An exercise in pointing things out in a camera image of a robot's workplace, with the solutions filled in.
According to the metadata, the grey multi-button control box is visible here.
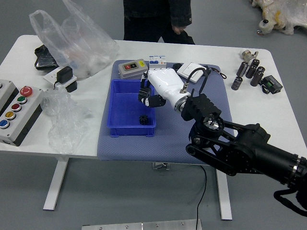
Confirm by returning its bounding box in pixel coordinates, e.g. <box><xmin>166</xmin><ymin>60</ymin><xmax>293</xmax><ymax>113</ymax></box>
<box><xmin>0</xmin><ymin>79</ymin><xmax>46</xmax><ymax>147</ymax></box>

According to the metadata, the white table leg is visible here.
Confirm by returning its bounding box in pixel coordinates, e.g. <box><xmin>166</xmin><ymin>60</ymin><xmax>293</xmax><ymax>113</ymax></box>
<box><xmin>43</xmin><ymin>157</ymin><xmax>71</xmax><ymax>211</ymax></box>
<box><xmin>215</xmin><ymin>167</ymin><xmax>233</xmax><ymax>221</ymax></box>

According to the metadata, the white flat plate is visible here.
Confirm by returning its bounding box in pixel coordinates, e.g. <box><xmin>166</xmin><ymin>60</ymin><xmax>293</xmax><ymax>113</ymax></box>
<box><xmin>43</xmin><ymin>67</ymin><xmax>78</xmax><ymax>85</ymax></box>

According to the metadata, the crumpled clear plastic wrap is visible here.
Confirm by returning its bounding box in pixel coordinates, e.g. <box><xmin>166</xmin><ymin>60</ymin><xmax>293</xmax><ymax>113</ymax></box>
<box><xmin>41</xmin><ymin>87</ymin><xmax>94</xmax><ymax>155</ymax></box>

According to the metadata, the person's hand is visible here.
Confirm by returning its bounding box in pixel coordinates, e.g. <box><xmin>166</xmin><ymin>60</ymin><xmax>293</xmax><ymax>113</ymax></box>
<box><xmin>172</xmin><ymin>24</ymin><xmax>187</xmax><ymax>35</ymax></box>

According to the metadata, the black power adapter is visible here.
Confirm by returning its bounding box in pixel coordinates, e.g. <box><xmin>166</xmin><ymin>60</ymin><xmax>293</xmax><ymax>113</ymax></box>
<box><xmin>53</xmin><ymin>66</ymin><xmax>73</xmax><ymax>91</ymax></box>

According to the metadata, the blue-grey fabric mat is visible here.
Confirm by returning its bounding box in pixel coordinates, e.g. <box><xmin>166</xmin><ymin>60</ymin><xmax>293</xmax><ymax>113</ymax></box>
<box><xmin>96</xmin><ymin>59</ymin><xmax>233</xmax><ymax>166</ymax></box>

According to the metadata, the blue plastic box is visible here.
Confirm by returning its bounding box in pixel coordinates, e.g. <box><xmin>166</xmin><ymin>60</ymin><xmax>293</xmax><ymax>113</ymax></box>
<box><xmin>106</xmin><ymin>79</ymin><xmax>157</xmax><ymax>138</ymax></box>

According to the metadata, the small black block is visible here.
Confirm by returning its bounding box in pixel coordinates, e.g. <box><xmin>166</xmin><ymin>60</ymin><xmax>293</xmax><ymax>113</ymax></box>
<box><xmin>65</xmin><ymin>80</ymin><xmax>78</xmax><ymax>93</ymax></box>

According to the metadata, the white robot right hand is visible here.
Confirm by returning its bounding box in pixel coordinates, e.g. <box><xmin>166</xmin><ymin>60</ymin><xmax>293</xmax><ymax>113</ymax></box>
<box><xmin>137</xmin><ymin>68</ymin><xmax>190</xmax><ymax>109</ymax></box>

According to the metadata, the small black gear nut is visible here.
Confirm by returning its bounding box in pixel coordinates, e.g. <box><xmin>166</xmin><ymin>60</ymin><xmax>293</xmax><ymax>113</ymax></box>
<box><xmin>138</xmin><ymin>114</ymin><xmax>151</xmax><ymax>127</ymax></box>

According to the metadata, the white wall switch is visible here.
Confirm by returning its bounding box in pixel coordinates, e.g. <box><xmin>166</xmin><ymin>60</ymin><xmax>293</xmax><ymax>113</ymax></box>
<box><xmin>177</xmin><ymin>62</ymin><xmax>207</xmax><ymax>83</ymax></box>

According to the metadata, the metal bracket under table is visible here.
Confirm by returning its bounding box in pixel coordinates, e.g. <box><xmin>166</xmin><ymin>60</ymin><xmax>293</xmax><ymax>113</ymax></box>
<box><xmin>152</xmin><ymin>162</ymin><xmax>171</xmax><ymax>171</ymax></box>

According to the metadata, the white foam-wrapped object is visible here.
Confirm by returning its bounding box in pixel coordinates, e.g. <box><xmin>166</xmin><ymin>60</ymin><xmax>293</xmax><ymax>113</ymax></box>
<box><xmin>250</xmin><ymin>0</ymin><xmax>307</xmax><ymax>37</ymax></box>

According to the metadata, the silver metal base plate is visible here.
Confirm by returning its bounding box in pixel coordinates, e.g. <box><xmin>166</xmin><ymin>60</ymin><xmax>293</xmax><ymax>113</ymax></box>
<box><xmin>82</xmin><ymin>218</ymin><xmax>203</xmax><ymax>230</ymax></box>

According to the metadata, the black module with green terminal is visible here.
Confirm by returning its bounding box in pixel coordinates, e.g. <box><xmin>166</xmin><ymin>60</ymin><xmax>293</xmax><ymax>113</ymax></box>
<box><xmin>260</xmin><ymin>75</ymin><xmax>284</xmax><ymax>95</ymax></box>

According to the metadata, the person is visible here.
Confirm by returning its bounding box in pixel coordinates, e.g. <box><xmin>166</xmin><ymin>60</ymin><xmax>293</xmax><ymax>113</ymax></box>
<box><xmin>123</xmin><ymin>0</ymin><xmax>196</xmax><ymax>46</ymax></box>

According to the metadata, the black floor cable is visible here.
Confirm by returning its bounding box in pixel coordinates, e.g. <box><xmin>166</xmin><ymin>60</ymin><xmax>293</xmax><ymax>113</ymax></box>
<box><xmin>196</xmin><ymin>165</ymin><xmax>208</xmax><ymax>230</ymax></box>

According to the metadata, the white circuit breaker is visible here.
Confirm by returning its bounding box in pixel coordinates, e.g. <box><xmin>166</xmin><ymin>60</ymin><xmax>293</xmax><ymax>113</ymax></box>
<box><xmin>148</xmin><ymin>55</ymin><xmax>167</xmax><ymax>70</ymax></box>

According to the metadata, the large clear plastic bag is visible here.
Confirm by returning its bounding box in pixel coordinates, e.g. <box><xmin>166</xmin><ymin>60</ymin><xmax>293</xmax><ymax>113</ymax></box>
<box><xmin>29</xmin><ymin>0</ymin><xmax>120</xmax><ymax>81</ymax></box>

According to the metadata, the silver metal fitting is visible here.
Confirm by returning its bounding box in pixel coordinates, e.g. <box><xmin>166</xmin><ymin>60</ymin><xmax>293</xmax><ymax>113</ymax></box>
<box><xmin>240</xmin><ymin>50</ymin><xmax>260</xmax><ymax>61</ymax></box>

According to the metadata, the small black module with wires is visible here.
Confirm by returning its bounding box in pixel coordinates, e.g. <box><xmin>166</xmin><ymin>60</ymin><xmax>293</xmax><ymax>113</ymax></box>
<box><xmin>205</xmin><ymin>65</ymin><xmax>227</xmax><ymax>79</ymax></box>

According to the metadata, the grey push-button switch box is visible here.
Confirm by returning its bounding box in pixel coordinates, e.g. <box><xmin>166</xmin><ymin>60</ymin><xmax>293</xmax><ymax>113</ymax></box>
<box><xmin>118</xmin><ymin>58</ymin><xmax>148</xmax><ymax>80</ymax></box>

